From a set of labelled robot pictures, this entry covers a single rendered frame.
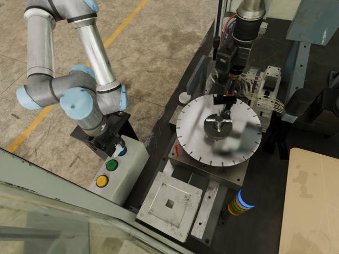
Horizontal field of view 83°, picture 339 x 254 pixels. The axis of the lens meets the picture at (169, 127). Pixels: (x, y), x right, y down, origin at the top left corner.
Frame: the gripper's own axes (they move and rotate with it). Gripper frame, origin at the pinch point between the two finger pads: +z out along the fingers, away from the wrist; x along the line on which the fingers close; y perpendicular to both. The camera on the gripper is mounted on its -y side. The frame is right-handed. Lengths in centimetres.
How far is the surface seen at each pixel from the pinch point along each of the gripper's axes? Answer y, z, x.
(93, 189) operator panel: 18.8, 1.8, -1.7
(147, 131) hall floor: -49, 92, -35
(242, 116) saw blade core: -30, -3, 41
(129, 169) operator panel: 6.1, 2.8, 6.9
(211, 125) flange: -20.9, -4.7, 31.6
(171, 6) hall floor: -261, 92, -106
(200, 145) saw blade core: -11.4, -3.5, 30.4
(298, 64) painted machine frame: -55, -13, 55
